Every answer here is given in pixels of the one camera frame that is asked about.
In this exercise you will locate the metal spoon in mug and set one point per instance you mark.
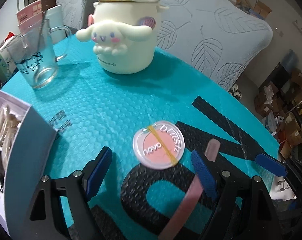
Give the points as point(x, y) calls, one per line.
point(38, 47)

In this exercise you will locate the pink paper cups stack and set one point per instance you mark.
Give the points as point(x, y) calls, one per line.
point(29, 16)

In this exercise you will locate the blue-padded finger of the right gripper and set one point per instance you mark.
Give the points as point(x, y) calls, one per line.
point(271, 164)

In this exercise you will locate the open lavender gift box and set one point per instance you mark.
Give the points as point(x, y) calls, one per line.
point(26, 163)

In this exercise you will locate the teal bubble mailer mat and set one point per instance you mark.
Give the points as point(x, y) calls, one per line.
point(152, 121)

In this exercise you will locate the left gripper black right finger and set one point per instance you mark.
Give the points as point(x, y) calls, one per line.
point(241, 206)

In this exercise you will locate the pale mint tumbler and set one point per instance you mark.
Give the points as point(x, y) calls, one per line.
point(55, 17)

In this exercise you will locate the pink slim rectangular tube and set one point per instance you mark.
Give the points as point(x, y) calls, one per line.
point(184, 210)

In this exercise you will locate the glass Hello Kitty mug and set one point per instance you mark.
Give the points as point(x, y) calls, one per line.
point(23, 53)

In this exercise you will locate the green white medicine box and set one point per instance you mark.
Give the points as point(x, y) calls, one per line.
point(7, 65)

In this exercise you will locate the grey leaf-pattern chair cover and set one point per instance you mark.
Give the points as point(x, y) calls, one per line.
point(213, 36)

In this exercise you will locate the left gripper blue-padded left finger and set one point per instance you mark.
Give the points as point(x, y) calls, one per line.
point(45, 217)

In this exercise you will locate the cream Cinnamoroll water bottle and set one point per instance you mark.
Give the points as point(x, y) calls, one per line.
point(124, 33)

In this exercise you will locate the round pink blush compact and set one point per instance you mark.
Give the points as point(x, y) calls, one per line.
point(159, 146)

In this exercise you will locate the pearly wavy hair claw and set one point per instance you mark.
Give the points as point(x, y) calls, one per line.
point(9, 124)

